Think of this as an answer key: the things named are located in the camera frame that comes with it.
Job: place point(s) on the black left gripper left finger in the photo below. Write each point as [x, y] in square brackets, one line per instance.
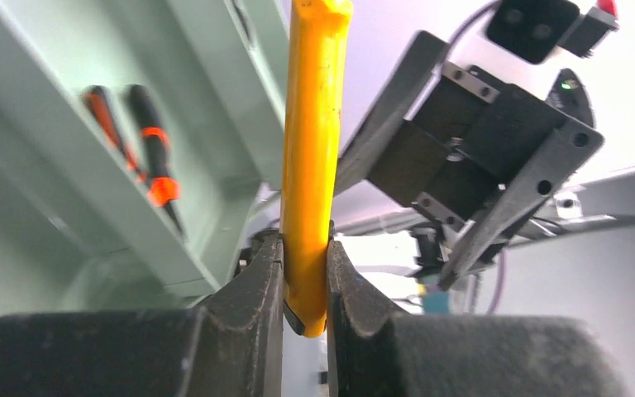
[228, 345]

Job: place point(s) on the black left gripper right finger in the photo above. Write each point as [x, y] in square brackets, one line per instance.
[376, 348]

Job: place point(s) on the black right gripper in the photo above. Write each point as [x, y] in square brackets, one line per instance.
[472, 134]

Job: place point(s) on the orange black needle-nose pliers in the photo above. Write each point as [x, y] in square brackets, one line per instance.
[147, 154]

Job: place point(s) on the orange utility knife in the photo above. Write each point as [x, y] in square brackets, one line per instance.
[318, 32]

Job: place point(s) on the translucent lid green toolbox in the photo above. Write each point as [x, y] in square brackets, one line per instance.
[77, 231]

